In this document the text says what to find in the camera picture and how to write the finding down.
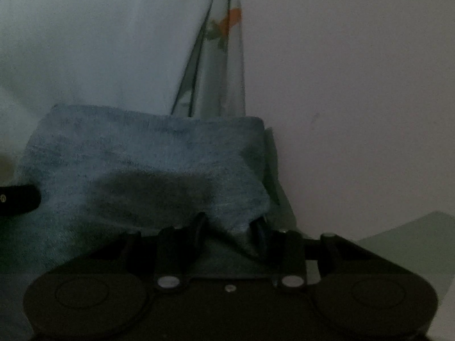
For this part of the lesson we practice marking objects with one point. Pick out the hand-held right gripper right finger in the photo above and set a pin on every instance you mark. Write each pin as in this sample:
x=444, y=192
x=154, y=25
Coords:
x=262, y=239

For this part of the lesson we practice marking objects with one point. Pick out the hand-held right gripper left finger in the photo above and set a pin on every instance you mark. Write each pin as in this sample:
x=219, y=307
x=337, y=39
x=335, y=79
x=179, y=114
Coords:
x=170, y=255

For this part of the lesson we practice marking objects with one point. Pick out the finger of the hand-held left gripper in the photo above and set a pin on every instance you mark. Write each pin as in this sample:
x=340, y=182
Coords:
x=19, y=199

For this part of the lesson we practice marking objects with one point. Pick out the blue denim jeans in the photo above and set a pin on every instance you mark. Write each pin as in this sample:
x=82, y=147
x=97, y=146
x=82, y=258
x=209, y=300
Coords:
x=142, y=149

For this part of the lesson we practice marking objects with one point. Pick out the light blue carrot print blanket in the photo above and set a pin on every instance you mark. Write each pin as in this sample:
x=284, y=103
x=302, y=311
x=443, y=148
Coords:
x=220, y=78

